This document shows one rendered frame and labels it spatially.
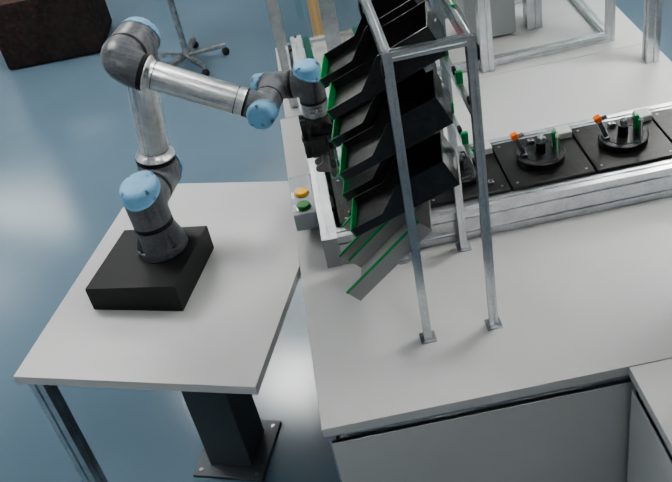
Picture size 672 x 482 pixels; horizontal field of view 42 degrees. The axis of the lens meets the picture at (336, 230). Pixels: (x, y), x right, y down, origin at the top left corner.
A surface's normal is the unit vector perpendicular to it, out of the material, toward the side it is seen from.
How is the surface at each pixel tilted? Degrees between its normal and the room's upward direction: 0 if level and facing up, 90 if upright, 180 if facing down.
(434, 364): 0
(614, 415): 90
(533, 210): 90
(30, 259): 0
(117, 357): 0
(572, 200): 90
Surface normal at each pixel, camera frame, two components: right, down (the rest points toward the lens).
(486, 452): 0.11, 0.58
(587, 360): -0.17, -0.78
